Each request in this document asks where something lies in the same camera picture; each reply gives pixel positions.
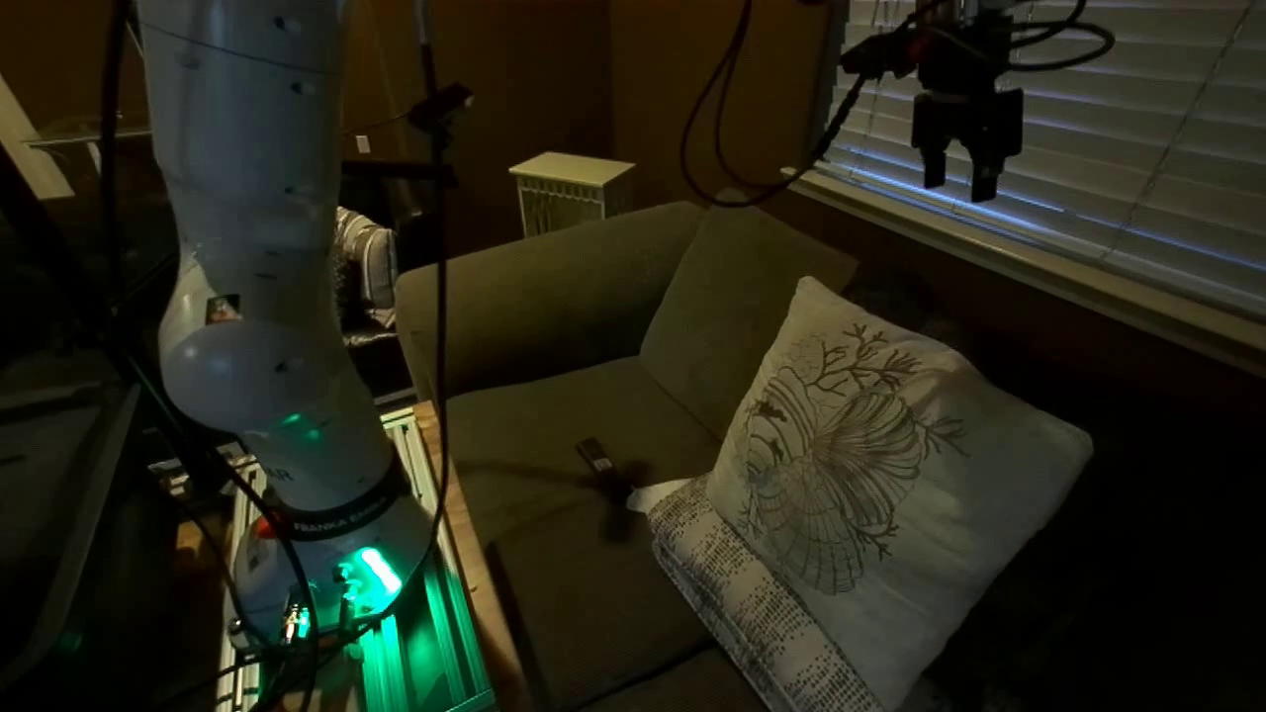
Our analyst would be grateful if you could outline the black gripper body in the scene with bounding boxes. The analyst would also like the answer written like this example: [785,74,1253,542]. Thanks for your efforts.
[911,0,1027,159]

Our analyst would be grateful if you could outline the white pillow with embroidered peacock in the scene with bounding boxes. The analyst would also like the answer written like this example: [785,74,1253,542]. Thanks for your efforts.
[704,278,1091,706]

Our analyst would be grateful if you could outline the green lit robot base table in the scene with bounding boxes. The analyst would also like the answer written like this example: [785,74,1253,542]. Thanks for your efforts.
[216,403,504,712]

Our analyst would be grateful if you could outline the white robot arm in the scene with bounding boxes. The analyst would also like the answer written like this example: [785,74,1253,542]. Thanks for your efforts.
[138,0,427,641]

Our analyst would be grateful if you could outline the white pillow with speckled stripes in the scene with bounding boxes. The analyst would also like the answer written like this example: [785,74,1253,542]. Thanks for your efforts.
[627,480,887,712]

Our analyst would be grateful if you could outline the white window blinds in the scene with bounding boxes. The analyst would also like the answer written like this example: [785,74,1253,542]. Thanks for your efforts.
[822,0,1266,317]

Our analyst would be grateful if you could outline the white window sill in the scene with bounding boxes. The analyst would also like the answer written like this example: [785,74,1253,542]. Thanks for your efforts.
[795,171,1266,375]

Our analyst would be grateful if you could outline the olive green fabric sofa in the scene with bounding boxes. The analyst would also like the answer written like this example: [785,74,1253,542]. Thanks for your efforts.
[391,199,1266,712]

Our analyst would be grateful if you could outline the black remote control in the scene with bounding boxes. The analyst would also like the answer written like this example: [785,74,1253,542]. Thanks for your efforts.
[576,437,630,481]

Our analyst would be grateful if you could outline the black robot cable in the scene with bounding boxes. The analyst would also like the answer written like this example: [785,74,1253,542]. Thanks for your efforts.
[97,0,1122,712]

